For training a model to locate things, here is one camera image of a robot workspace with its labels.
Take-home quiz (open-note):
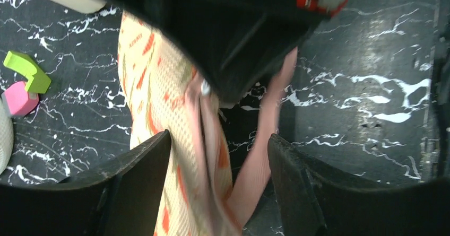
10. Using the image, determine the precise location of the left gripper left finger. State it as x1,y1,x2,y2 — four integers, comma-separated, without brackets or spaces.
1,130,171,235

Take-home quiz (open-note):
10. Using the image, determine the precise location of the round beige zip pouch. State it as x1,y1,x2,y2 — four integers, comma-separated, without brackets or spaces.
0,99,14,174

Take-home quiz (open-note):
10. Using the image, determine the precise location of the pink block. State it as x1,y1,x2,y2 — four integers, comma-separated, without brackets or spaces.
1,81,39,118

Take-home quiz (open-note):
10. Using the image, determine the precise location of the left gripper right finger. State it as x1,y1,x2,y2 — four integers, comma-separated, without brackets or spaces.
268,134,449,235

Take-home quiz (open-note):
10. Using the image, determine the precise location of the floral mesh laundry bag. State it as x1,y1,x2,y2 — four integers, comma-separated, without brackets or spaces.
117,11,298,236

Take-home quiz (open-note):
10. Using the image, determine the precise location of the green block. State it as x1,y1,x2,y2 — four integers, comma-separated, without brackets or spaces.
3,50,51,94

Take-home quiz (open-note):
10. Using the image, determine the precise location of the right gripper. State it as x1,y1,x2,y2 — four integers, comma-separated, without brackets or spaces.
107,0,331,103

